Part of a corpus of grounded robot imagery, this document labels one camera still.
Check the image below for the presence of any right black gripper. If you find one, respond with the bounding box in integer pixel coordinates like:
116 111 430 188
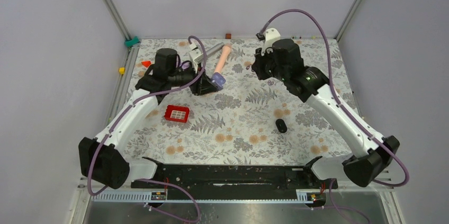
252 45 289 83

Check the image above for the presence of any lilac oval earbud case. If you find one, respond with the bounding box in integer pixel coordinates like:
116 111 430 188
211 72 226 91

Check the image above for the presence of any black earbud charging case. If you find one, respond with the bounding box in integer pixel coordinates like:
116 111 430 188
275 119 288 133

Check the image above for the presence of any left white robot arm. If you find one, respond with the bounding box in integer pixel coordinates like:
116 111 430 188
78 43 224 195

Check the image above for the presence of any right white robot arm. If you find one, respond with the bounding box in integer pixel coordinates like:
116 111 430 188
252 39 400 188

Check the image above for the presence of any red lego brick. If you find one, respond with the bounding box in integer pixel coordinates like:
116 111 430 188
164 105 190 123

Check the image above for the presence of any pink toy microphone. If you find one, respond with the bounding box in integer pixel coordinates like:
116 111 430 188
214 44 232 74

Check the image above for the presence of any silver grey microphone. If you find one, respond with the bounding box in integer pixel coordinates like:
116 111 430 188
206 42 225 58

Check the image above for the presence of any floral patterned mat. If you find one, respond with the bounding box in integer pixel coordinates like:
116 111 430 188
124 39 351 165

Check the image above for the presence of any red triangle block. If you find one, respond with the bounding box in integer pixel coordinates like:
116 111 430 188
141 60 152 68

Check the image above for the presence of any teal corner clip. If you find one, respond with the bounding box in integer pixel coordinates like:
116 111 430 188
124 36 140 48

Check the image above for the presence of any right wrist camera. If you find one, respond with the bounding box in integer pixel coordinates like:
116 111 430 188
256 28 281 56

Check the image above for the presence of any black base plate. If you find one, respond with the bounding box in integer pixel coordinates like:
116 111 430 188
131 163 338 201

